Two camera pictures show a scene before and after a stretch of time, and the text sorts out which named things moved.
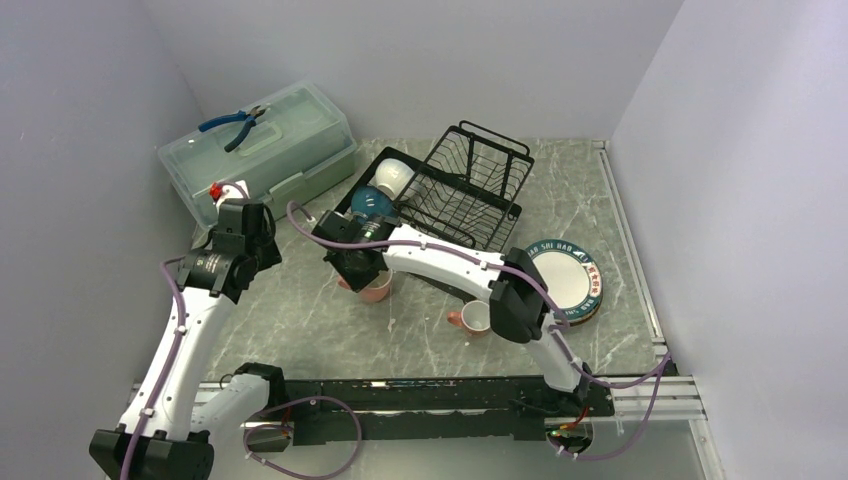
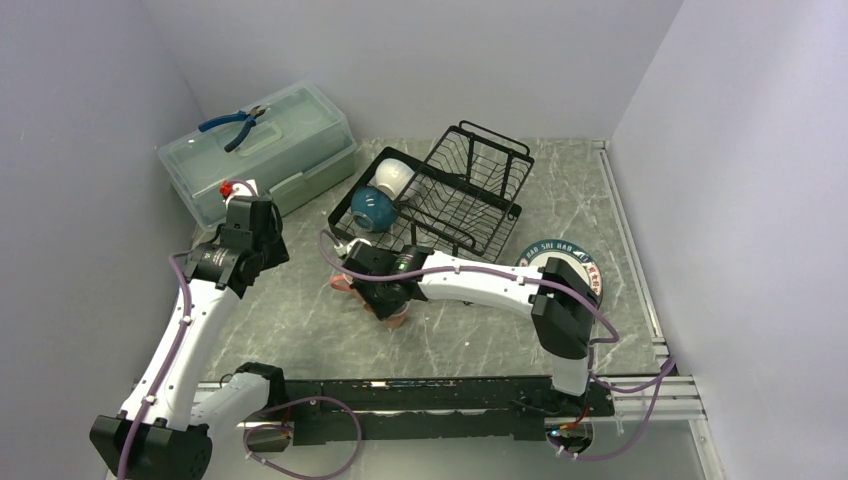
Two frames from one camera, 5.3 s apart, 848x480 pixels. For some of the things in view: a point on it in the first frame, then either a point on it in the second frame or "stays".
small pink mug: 475,317 to 396,321
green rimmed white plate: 573,276 stays
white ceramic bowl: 392,176 stays
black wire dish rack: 466,191 stays
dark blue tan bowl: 375,201 stays
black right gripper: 359,282 to 380,310
